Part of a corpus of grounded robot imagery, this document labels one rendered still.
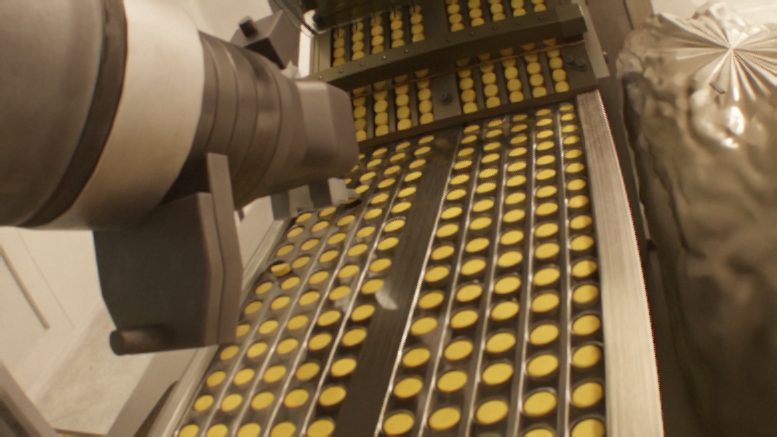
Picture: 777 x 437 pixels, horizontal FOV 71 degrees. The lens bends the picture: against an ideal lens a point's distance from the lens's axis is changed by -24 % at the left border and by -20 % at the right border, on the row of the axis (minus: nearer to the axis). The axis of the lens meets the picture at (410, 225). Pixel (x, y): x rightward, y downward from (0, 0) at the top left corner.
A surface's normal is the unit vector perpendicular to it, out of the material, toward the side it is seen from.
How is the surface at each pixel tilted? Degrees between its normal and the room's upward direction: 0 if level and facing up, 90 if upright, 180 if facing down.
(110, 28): 90
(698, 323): 48
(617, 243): 0
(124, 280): 58
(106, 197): 137
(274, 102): 93
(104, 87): 109
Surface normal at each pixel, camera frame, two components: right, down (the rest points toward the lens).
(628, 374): -0.33, -0.84
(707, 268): -0.61, -0.18
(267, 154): 0.88, 0.37
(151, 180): 0.67, 0.71
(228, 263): 0.93, -0.21
